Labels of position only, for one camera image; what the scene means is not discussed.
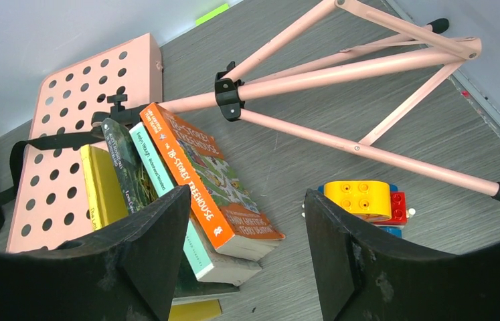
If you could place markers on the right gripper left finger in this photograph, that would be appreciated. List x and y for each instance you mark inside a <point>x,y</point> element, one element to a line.
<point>125,271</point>

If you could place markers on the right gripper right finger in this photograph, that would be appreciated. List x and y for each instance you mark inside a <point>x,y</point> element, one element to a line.
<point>365,273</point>

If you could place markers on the yellow book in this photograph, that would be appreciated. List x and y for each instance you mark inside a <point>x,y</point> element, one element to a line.
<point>106,205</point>

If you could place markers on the toy block car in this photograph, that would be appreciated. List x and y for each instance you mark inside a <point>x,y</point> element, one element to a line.
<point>380,203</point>

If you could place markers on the teal spine book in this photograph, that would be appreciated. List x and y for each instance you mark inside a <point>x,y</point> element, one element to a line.
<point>206,264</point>

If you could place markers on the dark green book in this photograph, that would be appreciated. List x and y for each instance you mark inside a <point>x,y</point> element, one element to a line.
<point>138,192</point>

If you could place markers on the orange treehouse book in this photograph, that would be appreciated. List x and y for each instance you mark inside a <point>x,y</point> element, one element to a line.
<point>205,177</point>

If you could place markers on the pink perforated music stand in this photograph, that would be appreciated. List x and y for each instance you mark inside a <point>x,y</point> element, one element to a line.
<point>124,83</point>

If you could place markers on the green tape marker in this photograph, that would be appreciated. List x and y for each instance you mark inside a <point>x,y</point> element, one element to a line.
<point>211,14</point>

